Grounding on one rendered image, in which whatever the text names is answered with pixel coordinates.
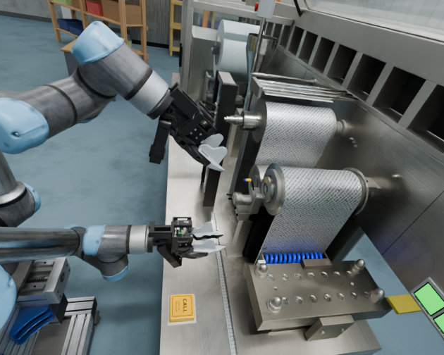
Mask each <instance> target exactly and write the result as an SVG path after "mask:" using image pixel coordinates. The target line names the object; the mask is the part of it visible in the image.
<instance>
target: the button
mask: <svg viewBox="0 0 444 355"><path fill-rule="evenodd" d="M194 318H195V309H194V295H193V294H175V295H171V296H170V323H173V322H182V321H190V320H194Z"/></svg>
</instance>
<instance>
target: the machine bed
mask: <svg viewBox="0 0 444 355"><path fill-rule="evenodd" d="M230 135H231V133H228V140H227V144H226V149H227V154H226V155H225V156H224V158H223V165H222V168H223V169H225V170H224V171H223V172H221V175H220V179H219V183H218V189H217V193H216V199H215V203H214V206H203V194H202V186H201V185H200V182H201V176H202V174H201V172H202V167H203V165H202V164H201V163H199V162H197V161H196V160H194V159H193V157H191V156H190V155H189V154H188V153H187V152H186V151H185V150H184V149H182V148H181V147H180V146H179V145H178V144H177V143H176V142H175V140H174V138H173V137H172V136H170V135H169V147H168V177H167V193H166V222H165V225H171V221H173V217H192V219H191V220H192V227H193V228H201V227H202V226H203V225H204V224H205V223H207V222H210V223H211V214H210V212H215V214H216V222H217V227H218V231H219V232H221V233H223V236H222V237H219V239H220V244H221V245H225V244H232V242H233V238H234V235H235V231H236V228H237V226H238V220H237V216H236V213H235V206H236V205H234V204H233V199H231V197H232V195H226V194H229V191H230V186H231V182H232V179H233V173H234V170H235V165H236V162H237V159H238V158H233V157H230V154H229V152H228V145H229V141H230ZM221 252H222V257H223V265H224V270H225V274H226V282H227V287H228V295H229V300H230V308H231V313H232V317H233V325H234V330H235V338H236V343H237V348H238V355H364V354H374V353H376V352H378V351H380V350H381V349H382V348H381V346H380V344H379V342H378V340H377V339H376V336H375V334H374V333H373V331H372V329H371V328H370V326H369V324H368V322H367V321H366V320H356V321H355V323H354V324H353V325H351V326H350V327H349V328H348V329H346V331H344V332H343V333H342V334H341V335H339V336H338V337H334V338H328V339H321V340H309V341H307V338H306V336H305V332H306V331H307V330H303V331H296V332H284V333H276V334H270V335H268V332H267V330H257V326H256V323H255V319H254V314H253V313H252V312H251V310H250V307H251V301H250V297H249V292H248V288H247V283H246V280H245V279H244V275H243V272H242V268H243V266H244V264H245V263H255V261H256V259H257V256H248V257H243V255H242V257H228V258H226V252H225V249H223V250H221ZM175 294H194V295H195V311H196V323H188V324H180V325H167V324H168V296H171V295H175ZM159 355H230V347H229V342H228V333H227V327H226V318H225V313H224V307H223V298H222V293H221V284H220V278H219V273H218V264H217V258H216V253H215V254H211V255H208V256H205V257H202V258H199V259H187V258H183V259H182V266H179V267H177V268H174V267H173V266H172V265H171V264H170V263H169V262H168V261H167V260H166V259H165V258H164V268H163V283H162V299H161V329H160V345H159Z"/></svg>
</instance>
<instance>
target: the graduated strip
mask: <svg viewBox="0 0 444 355"><path fill-rule="evenodd" d="M210 214H211V223H212V226H213V230H215V231H218V227H217V222H216V214H215V212H210ZM214 241H215V245H216V246H217V245H221V244H220V239H219V238H217V239H216V238H214ZM216 258H217V264H218V273H219V278H220V284H221V293H222V298H223V307H224V313H225V318H226V327H227V333H228V342H229V347H230V355H238V348H237V343H236V338H235V330H234V325H233V317H232V313H231V308H230V300H229V295H228V287H227V282H226V274H225V270H224V265H223V257H222V252H221V251H219V252H216Z"/></svg>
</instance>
